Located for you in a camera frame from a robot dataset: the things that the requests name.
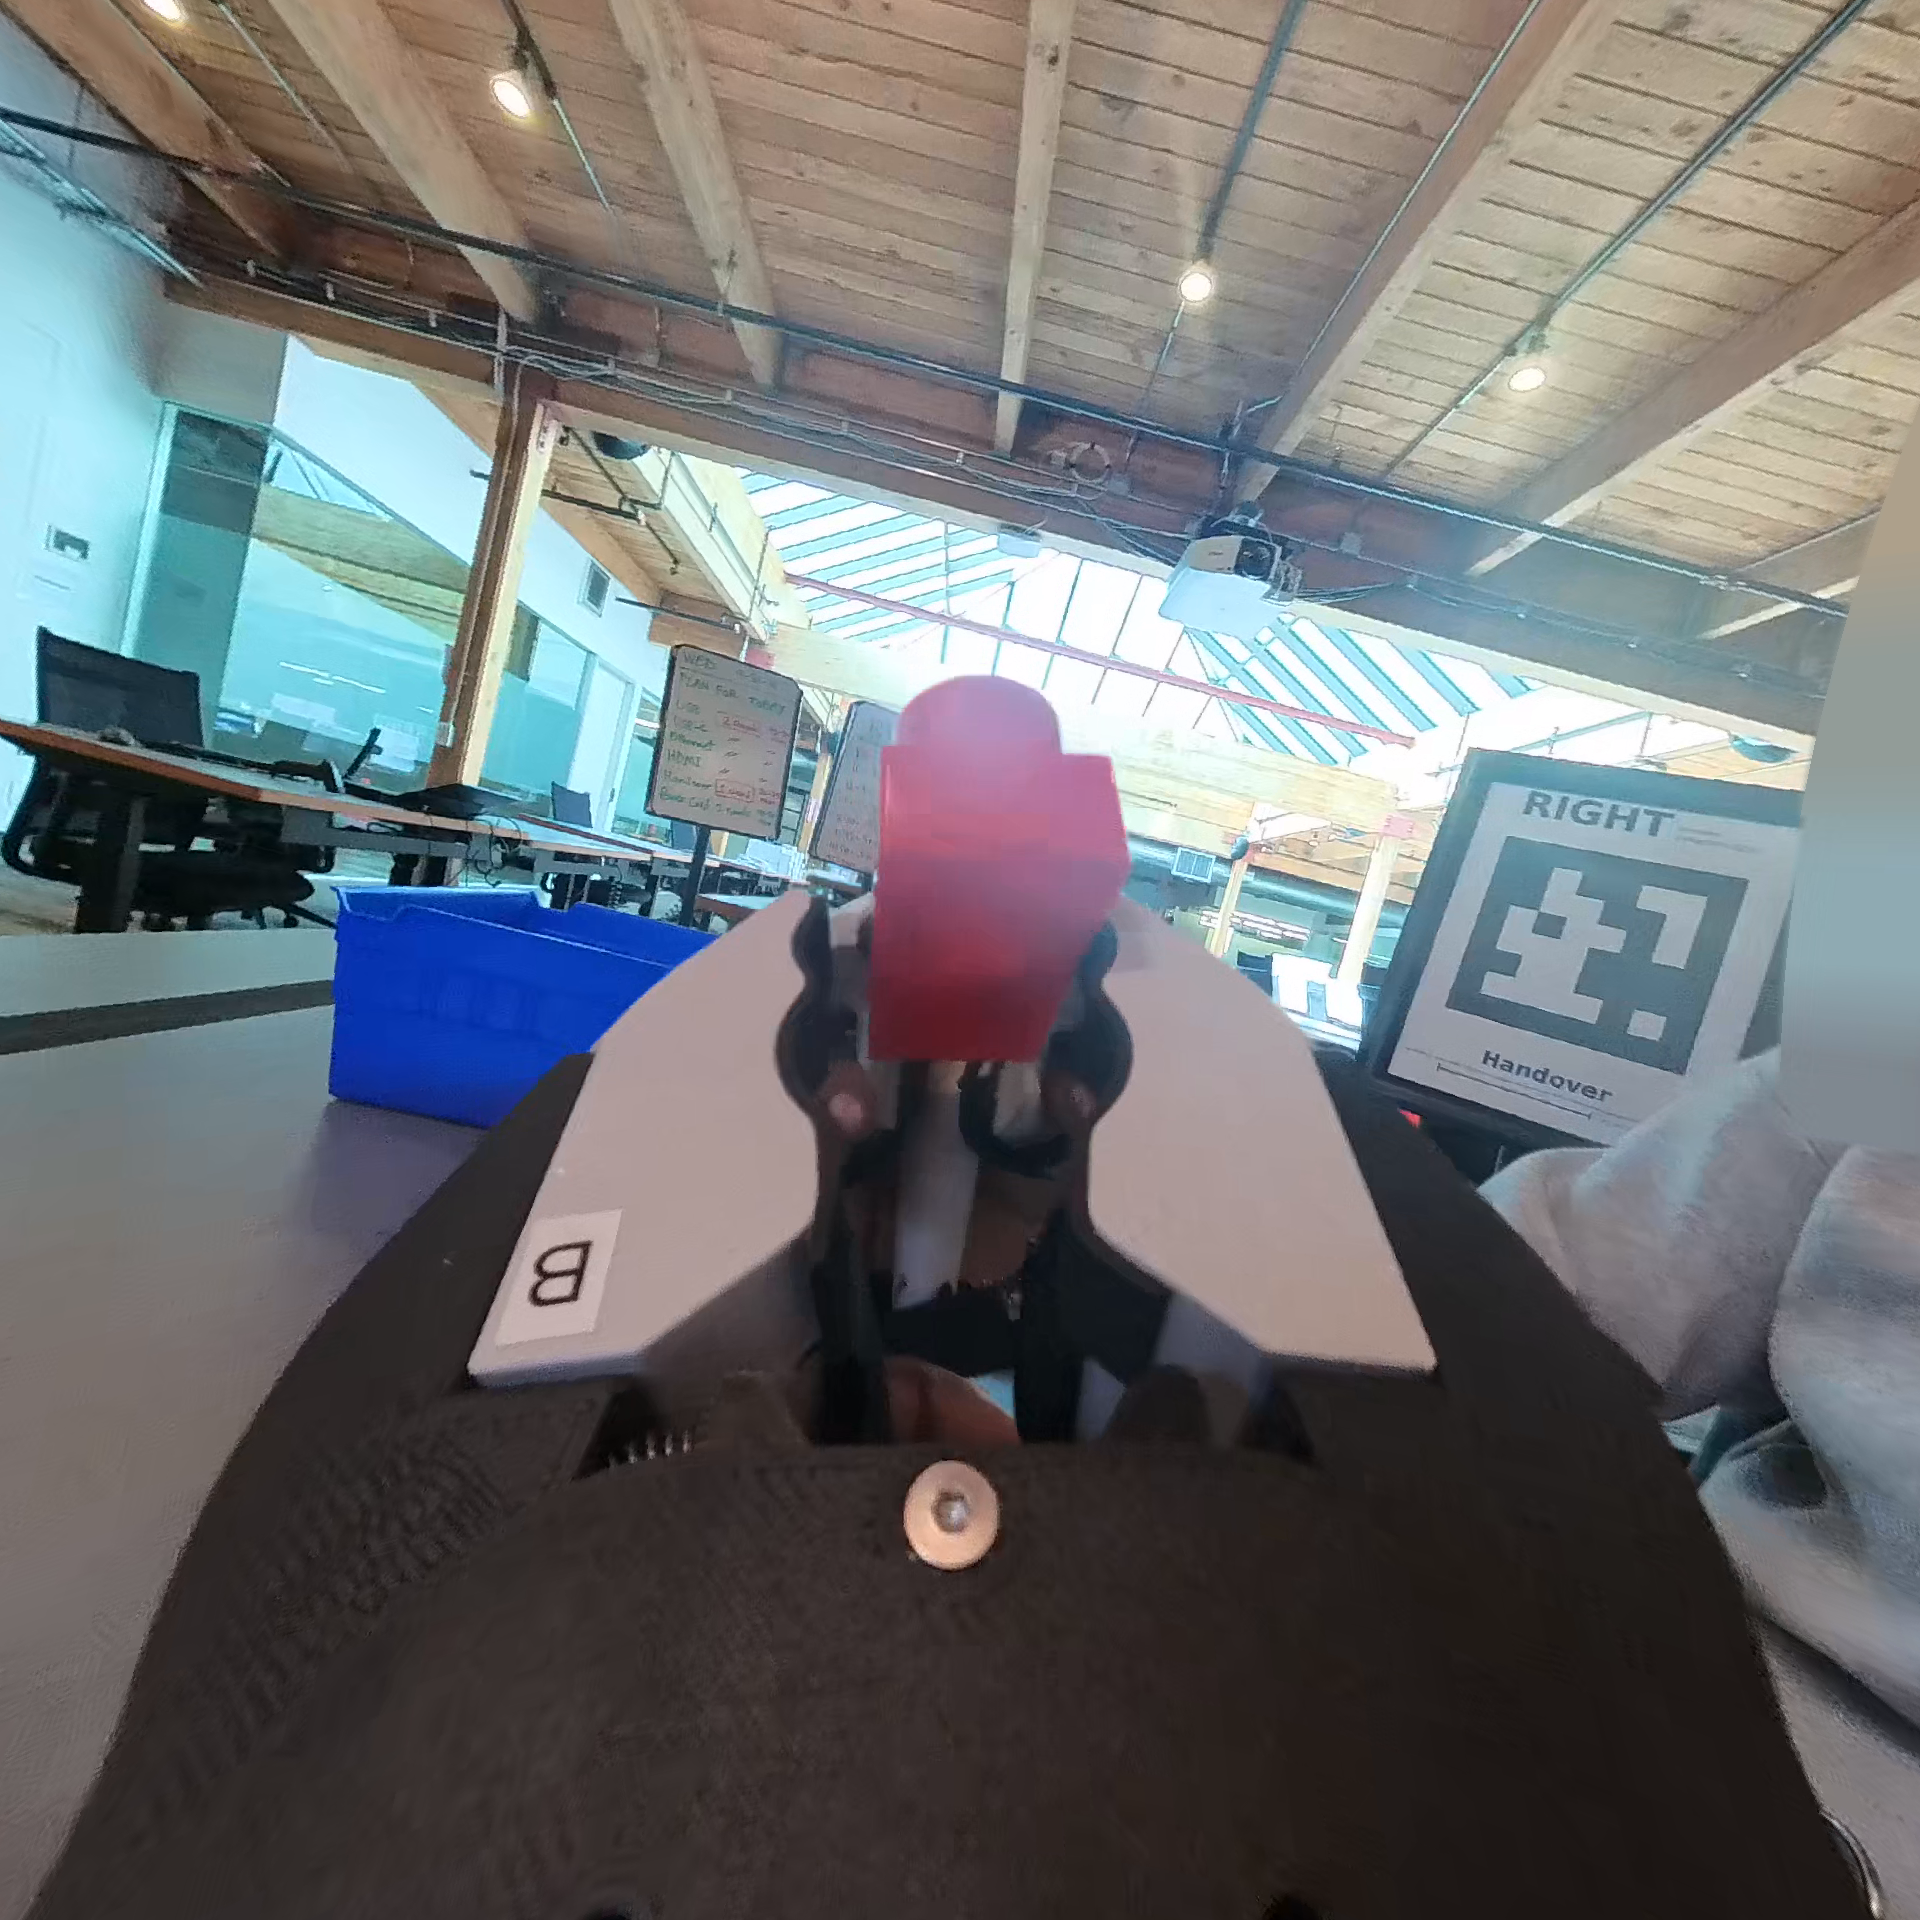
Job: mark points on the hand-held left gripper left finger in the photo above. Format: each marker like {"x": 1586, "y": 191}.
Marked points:
{"x": 676, "y": 1183}

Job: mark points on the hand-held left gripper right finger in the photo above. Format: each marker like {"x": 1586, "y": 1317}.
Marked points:
{"x": 1261, "y": 1200}

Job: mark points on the blue plastic bin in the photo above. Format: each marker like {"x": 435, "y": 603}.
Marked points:
{"x": 451, "y": 1004}

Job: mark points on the red block with cylinder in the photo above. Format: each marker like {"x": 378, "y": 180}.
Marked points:
{"x": 991, "y": 901}

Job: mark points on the wooden office desk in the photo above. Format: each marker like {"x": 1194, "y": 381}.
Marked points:
{"x": 301, "y": 803}

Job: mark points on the person's left hand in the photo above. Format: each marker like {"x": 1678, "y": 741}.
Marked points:
{"x": 929, "y": 1403}

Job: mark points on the whiteboard on stand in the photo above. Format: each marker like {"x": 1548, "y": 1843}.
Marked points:
{"x": 721, "y": 744}
{"x": 846, "y": 794}

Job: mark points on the framed black white marker poster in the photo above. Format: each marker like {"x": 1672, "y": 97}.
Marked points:
{"x": 1589, "y": 930}

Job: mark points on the white ceiling projector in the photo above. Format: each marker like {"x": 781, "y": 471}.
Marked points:
{"x": 1225, "y": 601}

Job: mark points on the black office chair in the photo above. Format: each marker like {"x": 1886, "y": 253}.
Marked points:
{"x": 105, "y": 703}

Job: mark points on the wooden support post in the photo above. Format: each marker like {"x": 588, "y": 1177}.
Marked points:
{"x": 488, "y": 630}

